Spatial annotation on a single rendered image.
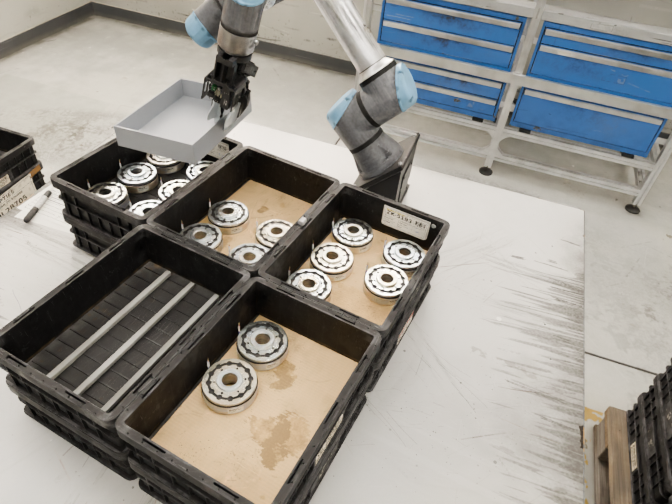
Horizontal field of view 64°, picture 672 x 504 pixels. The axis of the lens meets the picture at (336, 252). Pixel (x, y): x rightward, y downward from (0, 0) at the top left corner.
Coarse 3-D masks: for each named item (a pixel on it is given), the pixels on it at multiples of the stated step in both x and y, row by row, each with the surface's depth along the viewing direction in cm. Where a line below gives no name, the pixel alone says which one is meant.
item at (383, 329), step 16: (336, 192) 135; (368, 192) 136; (320, 208) 129; (400, 208) 133; (304, 224) 124; (448, 224) 129; (288, 240) 120; (272, 256) 116; (432, 256) 121; (416, 272) 116; (288, 288) 109; (320, 304) 107; (400, 304) 109; (368, 320) 105; (384, 336) 105
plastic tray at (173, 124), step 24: (168, 96) 134; (192, 96) 140; (120, 120) 120; (144, 120) 128; (168, 120) 130; (192, 120) 131; (240, 120) 132; (120, 144) 122; (144, 144) 119; (168, 144) 116; (192, 144) 114; (216, 144) 124
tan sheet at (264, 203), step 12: (252, 180) 152; (240, 192) 148; (252, 192) 148; (264, 192) 148; (276, 192) 149; (252, 204) 144; (264, 204) 145; (276, 204) 145; (288, 204) 145; (300, 204) 146; (252, 216) 141; (264, 216) 141; (276, 216) 141; (288, 216) 142; (300, 216) 142; (252, 228) 137; (228, 240) 133; (240, 240) 133; (252, 240) 134; (228, 252) 130
